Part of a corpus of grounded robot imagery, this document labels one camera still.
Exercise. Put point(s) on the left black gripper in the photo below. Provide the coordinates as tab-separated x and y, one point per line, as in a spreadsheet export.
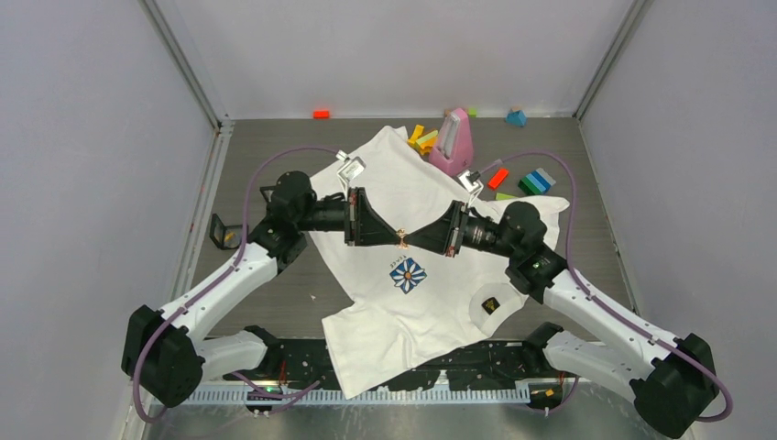
361	220

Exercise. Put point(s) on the red-orange flat block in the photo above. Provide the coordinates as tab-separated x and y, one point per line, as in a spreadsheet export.
497	179

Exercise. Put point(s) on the gold leaf brooch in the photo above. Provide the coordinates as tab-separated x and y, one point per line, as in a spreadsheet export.
401	235

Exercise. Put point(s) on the yellow arch block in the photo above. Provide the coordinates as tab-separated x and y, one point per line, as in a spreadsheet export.
414	136

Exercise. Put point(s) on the pink metronome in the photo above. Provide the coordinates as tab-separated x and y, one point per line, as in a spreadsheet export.
453	150

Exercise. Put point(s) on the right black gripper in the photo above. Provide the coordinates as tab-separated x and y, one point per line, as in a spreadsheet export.
437	236

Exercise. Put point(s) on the empty black display box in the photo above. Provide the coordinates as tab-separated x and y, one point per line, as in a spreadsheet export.
267	194

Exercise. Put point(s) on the lime green flat block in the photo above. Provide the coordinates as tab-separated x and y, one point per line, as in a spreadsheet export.
505	197

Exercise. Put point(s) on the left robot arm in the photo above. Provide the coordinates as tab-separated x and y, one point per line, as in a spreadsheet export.
167	352

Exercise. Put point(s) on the wood and green blocks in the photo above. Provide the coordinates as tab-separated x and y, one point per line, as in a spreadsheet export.
470	111

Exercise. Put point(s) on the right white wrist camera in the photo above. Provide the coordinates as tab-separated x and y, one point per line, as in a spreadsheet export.
470	181

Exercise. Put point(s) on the green blue stacked bricks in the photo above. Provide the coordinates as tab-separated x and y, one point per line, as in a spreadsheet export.
537	182

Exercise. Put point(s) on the blue wooden house block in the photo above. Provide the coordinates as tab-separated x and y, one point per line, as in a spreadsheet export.
516	117

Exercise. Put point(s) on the white t-shirt with daisy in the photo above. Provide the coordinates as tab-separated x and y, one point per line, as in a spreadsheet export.
408	305

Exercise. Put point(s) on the orange block by metronome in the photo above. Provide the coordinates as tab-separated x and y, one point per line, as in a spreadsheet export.
424	148

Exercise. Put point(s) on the black display box with coin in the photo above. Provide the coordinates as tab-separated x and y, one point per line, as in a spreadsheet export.
224	237

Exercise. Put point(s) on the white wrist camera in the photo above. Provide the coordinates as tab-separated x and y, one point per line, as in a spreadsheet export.
350	168
470	181

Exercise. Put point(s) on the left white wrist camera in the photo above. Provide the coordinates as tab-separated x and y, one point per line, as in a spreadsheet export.
350	168

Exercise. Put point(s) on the white perforated cable duct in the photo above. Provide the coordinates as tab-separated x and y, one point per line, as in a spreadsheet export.
233	393

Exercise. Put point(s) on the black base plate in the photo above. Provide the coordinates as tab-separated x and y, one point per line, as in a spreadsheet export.
489	365

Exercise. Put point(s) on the light green long block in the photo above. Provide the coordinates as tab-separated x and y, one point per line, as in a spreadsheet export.
431	136

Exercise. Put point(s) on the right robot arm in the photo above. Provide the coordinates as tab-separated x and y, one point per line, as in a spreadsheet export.
669	379

